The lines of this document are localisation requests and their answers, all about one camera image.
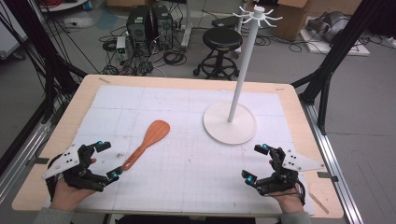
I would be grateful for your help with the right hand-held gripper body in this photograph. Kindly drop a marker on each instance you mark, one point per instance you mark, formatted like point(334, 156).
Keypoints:
point(280, 177)

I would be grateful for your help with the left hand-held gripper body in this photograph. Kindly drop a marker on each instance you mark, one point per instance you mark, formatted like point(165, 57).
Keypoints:
point(73, 174)

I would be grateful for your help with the wooden spatula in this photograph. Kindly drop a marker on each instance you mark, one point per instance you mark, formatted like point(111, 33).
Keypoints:
point(155, 130)

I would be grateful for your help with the person's left hand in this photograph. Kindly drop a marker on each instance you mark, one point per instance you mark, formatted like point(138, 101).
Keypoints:
point(67, 197)

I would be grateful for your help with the person's right hand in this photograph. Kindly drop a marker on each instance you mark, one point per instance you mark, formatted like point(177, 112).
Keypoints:
point(289, 202)

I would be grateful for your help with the black tape piece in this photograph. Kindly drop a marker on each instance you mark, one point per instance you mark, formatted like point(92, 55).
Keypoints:
point(327, 175)
point(40, 160)

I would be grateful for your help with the thin wooden strip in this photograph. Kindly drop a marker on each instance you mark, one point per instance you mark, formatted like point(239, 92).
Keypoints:
point(318, 202)

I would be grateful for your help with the white hook stand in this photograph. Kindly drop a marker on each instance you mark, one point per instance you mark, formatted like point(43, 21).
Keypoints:
point(219, 124)

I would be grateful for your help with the white grid mat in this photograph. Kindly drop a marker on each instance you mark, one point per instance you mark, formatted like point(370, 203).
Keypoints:
point(193, 174)

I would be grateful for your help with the white power supply box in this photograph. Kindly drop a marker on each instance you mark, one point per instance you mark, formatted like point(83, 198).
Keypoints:
point(121, 43)

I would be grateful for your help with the black round stool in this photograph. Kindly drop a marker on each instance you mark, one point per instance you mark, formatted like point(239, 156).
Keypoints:
point(222, 38)

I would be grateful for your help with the black computer tower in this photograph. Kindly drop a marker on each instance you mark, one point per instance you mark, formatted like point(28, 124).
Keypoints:
point(137, 28)
point(165, 26)

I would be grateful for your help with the cardboard box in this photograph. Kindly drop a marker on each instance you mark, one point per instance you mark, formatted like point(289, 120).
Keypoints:
point(291, 21)

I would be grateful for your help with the black flat device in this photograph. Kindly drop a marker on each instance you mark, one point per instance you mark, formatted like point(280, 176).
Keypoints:
point(225, 21)

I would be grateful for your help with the white floor board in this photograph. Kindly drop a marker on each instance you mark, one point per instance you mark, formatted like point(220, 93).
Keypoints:
point(351, 49)

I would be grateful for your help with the white round table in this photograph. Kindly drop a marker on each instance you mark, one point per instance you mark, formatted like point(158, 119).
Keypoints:
point(62, 6)

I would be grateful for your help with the grey bag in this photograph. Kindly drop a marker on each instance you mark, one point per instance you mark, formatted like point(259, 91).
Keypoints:
point(333, 21)

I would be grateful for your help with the aluminium rail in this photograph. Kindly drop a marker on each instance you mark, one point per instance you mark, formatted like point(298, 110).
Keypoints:
point(25, 149)
point(330, 161)

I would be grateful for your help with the black metal frame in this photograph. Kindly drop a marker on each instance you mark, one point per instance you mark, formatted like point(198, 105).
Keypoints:
point(37, 40)
point(342, 43)

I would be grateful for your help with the white metal post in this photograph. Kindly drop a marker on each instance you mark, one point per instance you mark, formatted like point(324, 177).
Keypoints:
point(186, 28)

